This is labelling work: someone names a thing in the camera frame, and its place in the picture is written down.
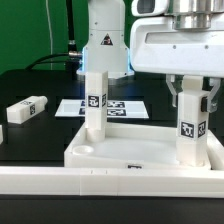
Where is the white front fence bar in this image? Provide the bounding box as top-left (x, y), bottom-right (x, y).
top-left (0, 129), bottom-right (224, 199)

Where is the white cable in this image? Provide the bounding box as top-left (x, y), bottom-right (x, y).
top-left (45, 0), bottom-right (54, 71)

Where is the black cable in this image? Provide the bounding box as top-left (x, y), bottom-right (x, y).
top-left (25, 0), bottom-right (83, 71)

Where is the white marker base plate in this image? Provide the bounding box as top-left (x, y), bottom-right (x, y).
top-left (55, 99), bottom-right (149, 119)

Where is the white desk top tray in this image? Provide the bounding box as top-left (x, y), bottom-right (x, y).
top-left (63, 122), bottom-right (224, 170)

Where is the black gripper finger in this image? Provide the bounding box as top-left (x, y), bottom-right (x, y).
top-left (201, 78), bottom-right (221, 113)
top-left (166, 74), bottom-right (182, 107)

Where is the white base block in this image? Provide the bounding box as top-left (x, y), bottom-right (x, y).
top-left (176, 90), bottom-right (209, 167)

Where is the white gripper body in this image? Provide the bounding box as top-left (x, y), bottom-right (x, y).
top-left (130, 0), bottom-right (224, 78)

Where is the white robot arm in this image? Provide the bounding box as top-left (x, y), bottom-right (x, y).
top-left (78, 0), bottom-right (224, 113)

